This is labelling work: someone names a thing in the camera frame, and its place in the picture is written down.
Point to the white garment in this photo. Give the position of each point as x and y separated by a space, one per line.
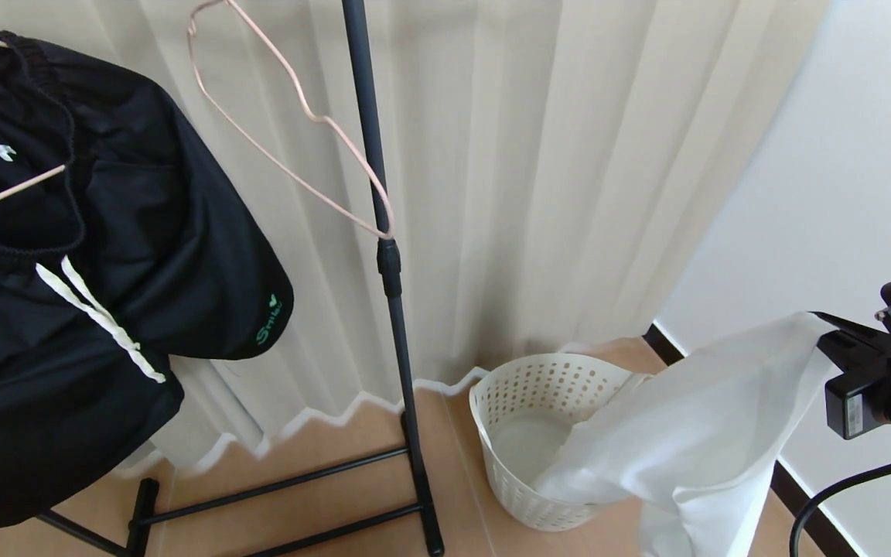
708 433

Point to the pink clothes hanger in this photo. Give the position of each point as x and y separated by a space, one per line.
291 77
12 192

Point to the black shorts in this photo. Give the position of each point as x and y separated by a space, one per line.
144 255

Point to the white laundry basket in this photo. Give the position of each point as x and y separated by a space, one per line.
538 387

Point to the black clothes rack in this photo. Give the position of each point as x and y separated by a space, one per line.
391 294

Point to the beige curtain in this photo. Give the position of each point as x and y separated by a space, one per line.
569 155

